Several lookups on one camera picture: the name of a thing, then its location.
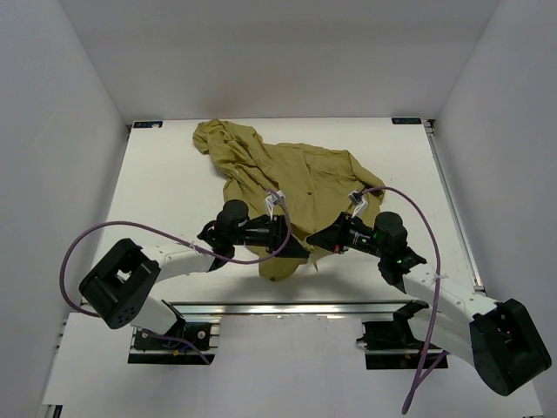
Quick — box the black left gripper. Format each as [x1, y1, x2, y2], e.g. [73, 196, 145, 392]
[231, 215, 308, 259]

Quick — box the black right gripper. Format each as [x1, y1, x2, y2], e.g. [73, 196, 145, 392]
[306, 212, 387, 259]

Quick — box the olive green jacket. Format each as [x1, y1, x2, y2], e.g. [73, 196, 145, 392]
[191, 118, 387, 283]

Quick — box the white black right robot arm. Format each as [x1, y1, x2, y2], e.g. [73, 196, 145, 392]
[307, 212, 552, 396]

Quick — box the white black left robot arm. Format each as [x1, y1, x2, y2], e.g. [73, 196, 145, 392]
[79, 192, 310, 347]

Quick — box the blue label right corner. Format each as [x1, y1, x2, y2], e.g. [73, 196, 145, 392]
[391, 117, 422, 125]

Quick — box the blue label corner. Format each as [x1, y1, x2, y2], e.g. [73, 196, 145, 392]
[132, 120, 164, 129]
[391, 117, 422, 125]

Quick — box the blue label left corner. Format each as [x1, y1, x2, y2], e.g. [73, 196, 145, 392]
[132, 120, 164, 129]

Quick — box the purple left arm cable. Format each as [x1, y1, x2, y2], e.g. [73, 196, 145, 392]
[59, 189, 292, 365]

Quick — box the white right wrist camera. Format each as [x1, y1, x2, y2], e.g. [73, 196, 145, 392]
[348, 191, 368, 218]

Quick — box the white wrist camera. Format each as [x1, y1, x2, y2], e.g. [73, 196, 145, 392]
[264, 189, 285, 218]
[348, 191, 368, 218]

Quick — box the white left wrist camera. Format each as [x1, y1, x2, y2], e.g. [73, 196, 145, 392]
[264, 189, 285, 218]

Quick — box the aluminium front rail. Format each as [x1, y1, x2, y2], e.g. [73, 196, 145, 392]
[173, 301, 406, 316]

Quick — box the aluminium rail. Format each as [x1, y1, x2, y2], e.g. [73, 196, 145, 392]
[423, 119, 486, 293]
[173, 301, 406, 316]

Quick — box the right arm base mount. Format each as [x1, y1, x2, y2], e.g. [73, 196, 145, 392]
[356, 301, 429, 370]

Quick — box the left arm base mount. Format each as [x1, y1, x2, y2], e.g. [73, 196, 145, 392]
[128, 299, 218, 365]

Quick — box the aluminium right side rail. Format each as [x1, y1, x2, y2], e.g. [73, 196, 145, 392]
[423, 119, 486, 293]

